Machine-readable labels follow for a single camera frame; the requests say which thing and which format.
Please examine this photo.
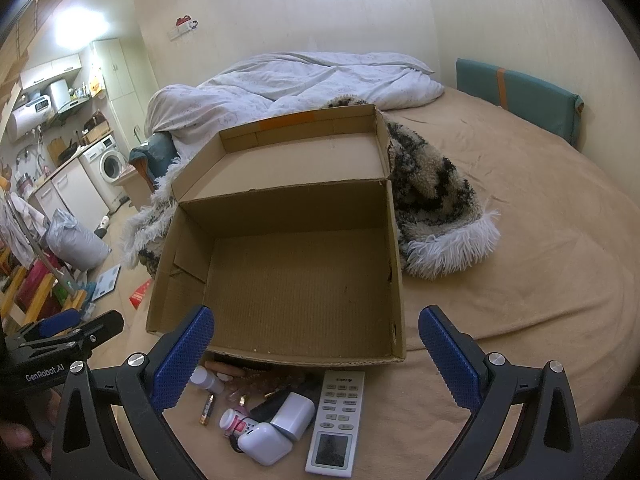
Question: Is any white pill bottle blue label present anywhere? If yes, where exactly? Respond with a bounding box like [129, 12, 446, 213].
[190, 365, 224, 396]

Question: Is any white pill bottle red label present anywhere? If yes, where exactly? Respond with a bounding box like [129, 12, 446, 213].
[218, 408, 257, 439]

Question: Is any white air conditioner remote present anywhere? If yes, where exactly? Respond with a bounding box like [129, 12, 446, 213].
[305, 370, 366, 479]

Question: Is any white earbuds case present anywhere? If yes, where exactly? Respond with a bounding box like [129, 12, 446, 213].
[238, 422, 293, 467]

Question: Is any white charger plug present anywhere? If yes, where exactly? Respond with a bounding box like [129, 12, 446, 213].
[270, 392, 316, 442]

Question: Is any pink plush charm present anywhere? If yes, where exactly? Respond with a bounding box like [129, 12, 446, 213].
[204, 360, 245, 382]

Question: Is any pink perfume bottle keychain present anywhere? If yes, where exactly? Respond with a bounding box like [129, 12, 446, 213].
[227, 370, 280, 403]

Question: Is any black flashlight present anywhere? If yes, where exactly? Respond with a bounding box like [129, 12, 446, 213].
[250, 388, 292, 422]

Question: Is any person's left hand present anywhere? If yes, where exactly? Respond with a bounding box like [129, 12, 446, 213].
[1, 389, 61, 452]

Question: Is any wooden chair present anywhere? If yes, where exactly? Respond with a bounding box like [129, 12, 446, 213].
[1, 246, 88, 328]

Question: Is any white bathroom scale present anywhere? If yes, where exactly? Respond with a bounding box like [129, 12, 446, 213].
[91, 264, 122, 302]

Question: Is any red box on floor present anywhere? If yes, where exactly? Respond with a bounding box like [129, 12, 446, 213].
[129, 278, 153, 309]

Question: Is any grey plastic bag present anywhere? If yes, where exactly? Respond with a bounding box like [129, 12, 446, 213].
[46, 208, 111, 272]

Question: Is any person's grey trouser leg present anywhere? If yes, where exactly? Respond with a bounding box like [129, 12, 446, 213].
[580, 418, 639, 479]

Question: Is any black and cream fluffy blanket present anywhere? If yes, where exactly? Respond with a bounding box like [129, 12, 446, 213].
[122, 86, 500, 280]

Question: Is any white kitchen cabinet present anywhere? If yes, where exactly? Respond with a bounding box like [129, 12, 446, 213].
[28, 158, 108, 232]

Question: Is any white washing machine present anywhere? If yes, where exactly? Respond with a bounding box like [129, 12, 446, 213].
[79, 134, 126, 208]

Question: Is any teal armchair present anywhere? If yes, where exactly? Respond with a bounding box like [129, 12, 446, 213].
[129, 132, 178, 191]

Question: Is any white water heater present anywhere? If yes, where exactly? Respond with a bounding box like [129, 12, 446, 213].
[6, 94, 54, 143]

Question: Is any open cardboard box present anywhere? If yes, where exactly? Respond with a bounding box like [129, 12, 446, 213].
[146, 105, 406, 367]

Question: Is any white microwave oven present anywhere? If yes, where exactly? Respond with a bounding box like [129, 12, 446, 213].
[46, 78, 75, 114]

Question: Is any teal cushion with orange stripe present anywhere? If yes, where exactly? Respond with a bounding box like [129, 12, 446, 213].
[456, 58, 584, 148]

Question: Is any white duvet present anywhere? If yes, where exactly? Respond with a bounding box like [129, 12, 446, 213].
[144, 52, 445, 157]

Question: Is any wall power strip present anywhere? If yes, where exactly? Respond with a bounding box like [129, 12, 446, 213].
[168, 14, 198, 41]

